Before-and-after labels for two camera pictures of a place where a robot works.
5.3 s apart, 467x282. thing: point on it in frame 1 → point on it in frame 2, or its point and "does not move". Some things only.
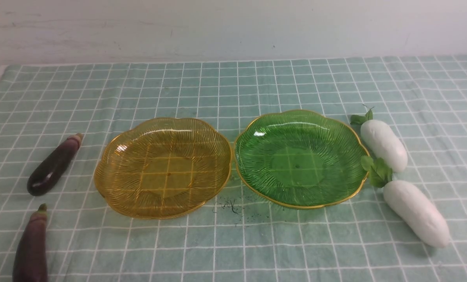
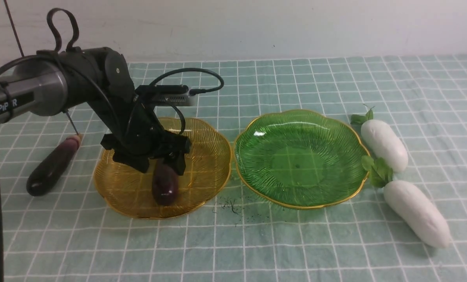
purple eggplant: [53, 165] does not move
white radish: [381, 141] does not move
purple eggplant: [30, 259] → [165, 183]
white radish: [408, 205] does not move
